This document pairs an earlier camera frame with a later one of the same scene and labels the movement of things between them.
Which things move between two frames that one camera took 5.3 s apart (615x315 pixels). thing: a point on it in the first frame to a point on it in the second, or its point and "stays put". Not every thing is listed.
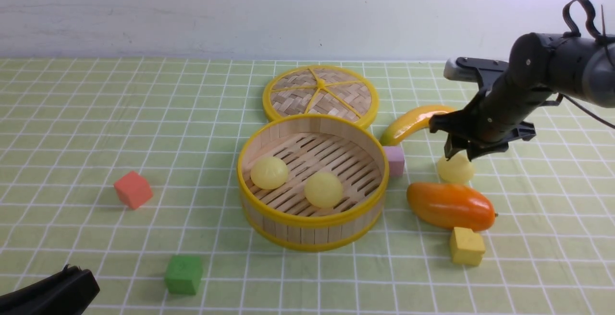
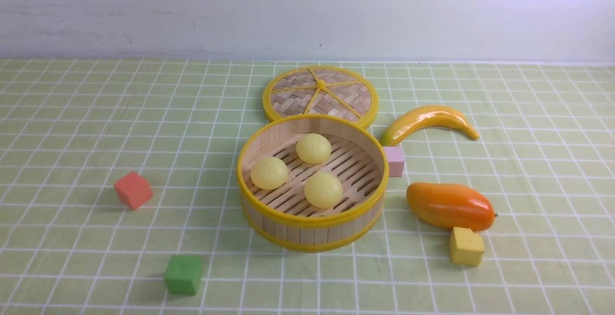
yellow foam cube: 467,247 stays put
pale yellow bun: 323,189 stays put
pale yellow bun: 269,173 stays put
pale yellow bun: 457,170 to 313,148
